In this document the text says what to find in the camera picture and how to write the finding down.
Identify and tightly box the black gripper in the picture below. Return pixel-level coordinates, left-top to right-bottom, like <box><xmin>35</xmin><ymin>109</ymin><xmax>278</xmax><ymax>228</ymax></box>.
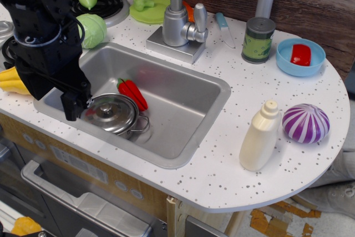
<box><xmin>11</xmin><ymin>30</ymin><xmax>91</xmax><ymax>122</ymax></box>

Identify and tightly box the cream detergent bottle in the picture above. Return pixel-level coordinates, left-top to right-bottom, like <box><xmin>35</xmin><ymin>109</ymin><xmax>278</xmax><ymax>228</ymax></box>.
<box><xmin>239</xmin><ymin>100</ymin><xmax>282</xmax><ymax>171</ymax></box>

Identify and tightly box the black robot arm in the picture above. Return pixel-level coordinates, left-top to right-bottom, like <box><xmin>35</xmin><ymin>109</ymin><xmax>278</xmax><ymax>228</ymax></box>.
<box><xmin>1</xmin><ymin>0</ymin><xmax>92</xmax><ymax>121</ymax></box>

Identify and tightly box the grey sink basin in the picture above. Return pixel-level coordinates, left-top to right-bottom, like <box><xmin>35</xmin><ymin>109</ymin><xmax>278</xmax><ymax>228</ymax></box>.
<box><xmin>33</xmin><ymin>42</ymin><xmax>232</xmax><ymax>170</ymax></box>

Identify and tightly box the steel pot with lid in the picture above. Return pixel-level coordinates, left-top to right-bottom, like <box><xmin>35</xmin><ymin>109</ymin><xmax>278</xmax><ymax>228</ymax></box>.
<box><xmin>80</xmin><ymin>93</ymin><xmax>150</xmax><ymax>139</ymax></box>

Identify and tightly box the red toy chili pepper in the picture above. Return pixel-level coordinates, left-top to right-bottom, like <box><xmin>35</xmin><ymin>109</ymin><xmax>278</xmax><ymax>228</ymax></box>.
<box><xmin>116</xmin><ymin>78</ymin><xmax>148</xmax><ymax>112</ymax></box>

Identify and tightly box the yellow toy bell pepper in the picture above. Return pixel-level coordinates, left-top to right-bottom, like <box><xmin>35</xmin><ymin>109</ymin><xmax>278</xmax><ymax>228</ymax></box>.
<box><xmin>1</xmin><ymin>67</ymin><xmax>30</xmax><ymax>95</ymax></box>

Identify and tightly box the front left stove burner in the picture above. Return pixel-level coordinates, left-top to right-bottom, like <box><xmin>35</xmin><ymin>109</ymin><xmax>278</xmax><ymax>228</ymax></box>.
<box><xmin>1</xmin><ymin>36</ymin><xmax>15</xmax><ymax>70</ymax></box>

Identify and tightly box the stove burner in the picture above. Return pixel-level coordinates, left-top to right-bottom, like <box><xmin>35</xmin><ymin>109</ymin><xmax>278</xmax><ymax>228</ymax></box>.
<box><xmin>1</xmin><ymin>36</ymin><xmax>15</xmax><ymax>70</ymax></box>
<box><xmin>71</xmin><ymin>0</ymin><xmax>130</xmax><ymax>28</ymax></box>

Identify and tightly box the green toy cabbage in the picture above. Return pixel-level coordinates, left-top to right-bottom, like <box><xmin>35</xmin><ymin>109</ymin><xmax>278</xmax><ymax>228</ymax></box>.
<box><xmin>77</xmin><ymin>14</ymin><xmax>107</xmax><ymax>49</ymax></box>

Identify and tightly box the silver stove knob left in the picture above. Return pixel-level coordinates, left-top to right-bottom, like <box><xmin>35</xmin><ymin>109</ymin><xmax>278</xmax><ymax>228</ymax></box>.
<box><xmin>0</xmin><ymin>21</ymin><xmax>14</xmax><ymax>39</ymax></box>

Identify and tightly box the back right stove burner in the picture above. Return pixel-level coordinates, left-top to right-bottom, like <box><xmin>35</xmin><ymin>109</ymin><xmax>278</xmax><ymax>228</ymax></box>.
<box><xmin>71</xmin><ymin>0</ymin><xmax>130</xmax><ymax>28</ymax></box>

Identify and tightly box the green toy broccoli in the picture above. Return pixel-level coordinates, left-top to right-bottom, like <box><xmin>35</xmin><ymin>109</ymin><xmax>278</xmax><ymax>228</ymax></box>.
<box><xmin>133</xmin><ymin>0</ymin><xmax>155</xmax><ymax>12</ymax></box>

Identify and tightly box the green plastic plate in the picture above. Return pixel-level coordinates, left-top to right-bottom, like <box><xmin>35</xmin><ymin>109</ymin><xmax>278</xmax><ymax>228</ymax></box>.
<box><xmin>129</xmin><ymin>0</ymin><xmax>170</xmax><ymax>24</ymax></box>

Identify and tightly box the silver toy faucet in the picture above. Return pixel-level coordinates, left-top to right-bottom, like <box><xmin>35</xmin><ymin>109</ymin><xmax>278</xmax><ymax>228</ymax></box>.
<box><xmin>146</xmin><ymin>0</ymin><xmax>209</xmax><ymax>64</ymax></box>

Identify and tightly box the yellow object bottom left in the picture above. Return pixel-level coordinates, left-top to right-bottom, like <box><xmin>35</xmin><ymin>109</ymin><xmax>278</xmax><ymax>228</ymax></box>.
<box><xmin>11</xmin><ymin>217</ymin><xmax>42</xmax><ymax>236</ymax></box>

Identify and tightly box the orange toy carrot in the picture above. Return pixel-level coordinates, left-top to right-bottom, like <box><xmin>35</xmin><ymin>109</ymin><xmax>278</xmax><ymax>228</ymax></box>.
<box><xmin>182</xmin><ymin>1</ymin><xmax>194</xmax><ymax>22</ymax></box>

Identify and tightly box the green labelled toy can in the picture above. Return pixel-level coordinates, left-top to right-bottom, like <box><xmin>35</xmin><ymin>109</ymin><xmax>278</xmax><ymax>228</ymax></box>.
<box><xmin>241</xmin><ymin>17</ymin><xmax>276</xmax><ymax>64</ymax></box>

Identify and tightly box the blue plastic bowl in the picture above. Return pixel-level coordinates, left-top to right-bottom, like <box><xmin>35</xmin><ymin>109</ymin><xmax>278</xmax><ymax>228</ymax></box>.
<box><xmin>276</xmin><ymin>38</ymin><xmax>326</xmax><ymax>77</ymax></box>

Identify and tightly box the red toy food piece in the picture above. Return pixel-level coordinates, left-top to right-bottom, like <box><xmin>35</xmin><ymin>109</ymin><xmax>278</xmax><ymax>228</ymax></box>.
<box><xmin>290</xmin><ymin>44</ymin><xmax>312</xmax><ymax>67</ymax></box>

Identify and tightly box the purple striped toy onion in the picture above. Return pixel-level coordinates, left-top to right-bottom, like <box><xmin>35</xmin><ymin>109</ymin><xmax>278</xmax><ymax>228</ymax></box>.
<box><xmin>282</xmin><ymin>104</ymin><xmax>330</xmax><ymax>144</ymax></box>

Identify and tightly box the silver oven door handle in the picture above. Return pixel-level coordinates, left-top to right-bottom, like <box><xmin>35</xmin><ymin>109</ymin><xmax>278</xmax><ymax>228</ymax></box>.
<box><xmin>21</xmin><ymin>160</ymin><xmax>153</xmax><ymax>236</ymax></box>

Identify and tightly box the blue handled toy knife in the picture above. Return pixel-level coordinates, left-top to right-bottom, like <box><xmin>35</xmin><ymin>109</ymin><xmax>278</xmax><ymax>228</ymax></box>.
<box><xmin>215</xmin><ymin>12</ymin><xmax>235</xmax><ymax>49</ymax></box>

